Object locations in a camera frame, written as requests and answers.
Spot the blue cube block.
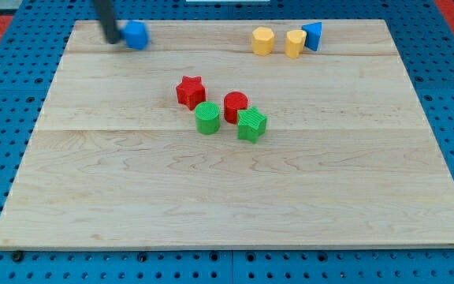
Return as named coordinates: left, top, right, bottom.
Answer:
left=122, top=21, right=149, bottom=50

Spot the light wooden board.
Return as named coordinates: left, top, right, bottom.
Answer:
left=0, top=20, right=454, bottom=251

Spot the green star block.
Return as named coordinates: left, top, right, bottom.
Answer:
left=237, top=106, right=267, bottom=144

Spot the green cylinder block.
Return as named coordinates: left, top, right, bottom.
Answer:
left=195, top=101, right=220, bottom=135

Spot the red cylinder block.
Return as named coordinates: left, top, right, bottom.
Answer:
left=224, top=92, right=248, bottom=124

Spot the red star block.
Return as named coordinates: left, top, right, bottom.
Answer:
left=176, top=76, right=207, bottom=110

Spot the yellow hexagon block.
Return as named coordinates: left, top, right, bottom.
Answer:
left=251, top=26, right=275, bottom=56

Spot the yellow heart-shaped block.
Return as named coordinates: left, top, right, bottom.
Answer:
left=285, top=29, right=307, bottom=58

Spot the blue triangle block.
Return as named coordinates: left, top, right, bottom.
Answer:
left=301, top=22, right=322, bottom=51

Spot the black pusher rod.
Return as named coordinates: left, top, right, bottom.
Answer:
left=92, top=0, right=121, bottom=44

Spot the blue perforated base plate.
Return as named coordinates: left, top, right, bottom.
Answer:
left=0, top=1, right=454, bottom=283

